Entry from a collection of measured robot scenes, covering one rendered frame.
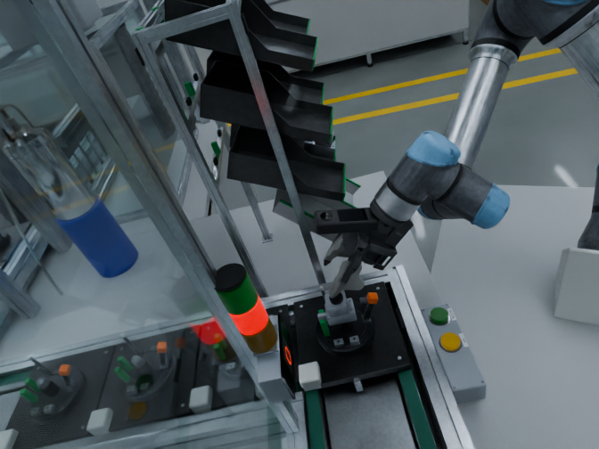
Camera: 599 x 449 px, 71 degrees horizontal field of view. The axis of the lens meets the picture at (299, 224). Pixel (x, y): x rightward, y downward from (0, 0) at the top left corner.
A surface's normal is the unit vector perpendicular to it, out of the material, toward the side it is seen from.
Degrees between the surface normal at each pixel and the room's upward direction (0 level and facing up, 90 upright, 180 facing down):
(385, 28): 90
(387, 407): 0
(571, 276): 90
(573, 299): 90
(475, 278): 0
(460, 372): 0
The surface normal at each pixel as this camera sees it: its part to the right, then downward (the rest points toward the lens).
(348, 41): -0.04, 0.66
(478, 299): -0.25, -0.73
